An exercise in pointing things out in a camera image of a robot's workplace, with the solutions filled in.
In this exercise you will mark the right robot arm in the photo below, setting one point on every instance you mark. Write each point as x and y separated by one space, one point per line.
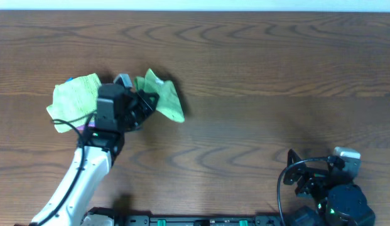
329 181

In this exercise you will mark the folded purple cloth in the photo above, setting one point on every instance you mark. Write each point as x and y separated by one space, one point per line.
81 128

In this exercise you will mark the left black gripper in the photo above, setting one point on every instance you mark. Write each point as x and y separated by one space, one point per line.
138 105

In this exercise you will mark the folded green cloth on stack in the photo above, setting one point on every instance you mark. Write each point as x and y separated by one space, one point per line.
75 99

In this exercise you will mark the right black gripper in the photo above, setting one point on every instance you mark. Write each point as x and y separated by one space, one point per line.
312 178

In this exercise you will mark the green microfiber cloth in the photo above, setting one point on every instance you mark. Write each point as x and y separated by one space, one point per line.
168 103

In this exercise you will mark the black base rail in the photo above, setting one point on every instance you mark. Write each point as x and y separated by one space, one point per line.
108 217

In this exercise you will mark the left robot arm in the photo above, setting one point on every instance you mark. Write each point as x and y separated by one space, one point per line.
119 110

